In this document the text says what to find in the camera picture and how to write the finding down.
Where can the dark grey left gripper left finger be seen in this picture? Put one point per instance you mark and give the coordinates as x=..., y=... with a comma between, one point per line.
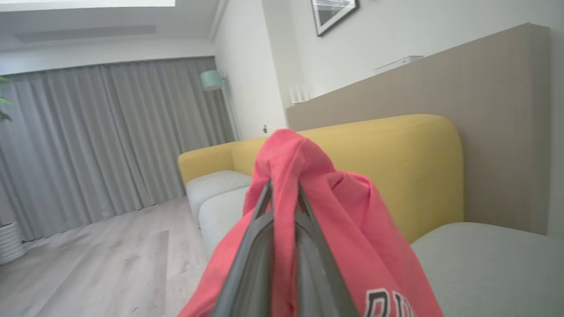
x=246, y=273

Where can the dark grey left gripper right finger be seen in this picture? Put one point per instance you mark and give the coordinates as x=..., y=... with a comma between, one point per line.
x=321, y=273

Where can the red jersey with printed letters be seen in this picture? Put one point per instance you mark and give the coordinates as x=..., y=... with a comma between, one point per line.
x=352, y=220

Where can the long grey sofa seat cushion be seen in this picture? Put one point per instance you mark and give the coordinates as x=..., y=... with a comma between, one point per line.
x=220, y=215

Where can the small grey sofa seat cushion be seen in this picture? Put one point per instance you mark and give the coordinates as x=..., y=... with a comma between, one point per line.
x=216, y=182

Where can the yellow and grey sofa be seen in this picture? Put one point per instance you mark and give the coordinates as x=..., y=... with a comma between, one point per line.
x=396, y=167

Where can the white upright ornaments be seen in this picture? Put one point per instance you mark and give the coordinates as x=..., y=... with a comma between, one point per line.
x=299, y=94

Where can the floor lamp with teal shade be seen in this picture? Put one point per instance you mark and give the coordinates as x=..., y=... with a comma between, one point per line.
x=211, y=80

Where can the grey pleated curtain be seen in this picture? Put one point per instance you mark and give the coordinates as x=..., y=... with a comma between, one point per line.
x=110, y=132

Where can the flat white device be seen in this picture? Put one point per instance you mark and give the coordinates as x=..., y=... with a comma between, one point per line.
x=403, y=60

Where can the white ribbed planter pot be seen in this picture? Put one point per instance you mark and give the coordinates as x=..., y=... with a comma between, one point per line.
x=11, y=244

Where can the green plant leaves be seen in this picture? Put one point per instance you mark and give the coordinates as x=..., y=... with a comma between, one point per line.
x=3, y=115

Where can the black framed wall picture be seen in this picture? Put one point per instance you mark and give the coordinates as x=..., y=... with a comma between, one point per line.
x=330, y=13

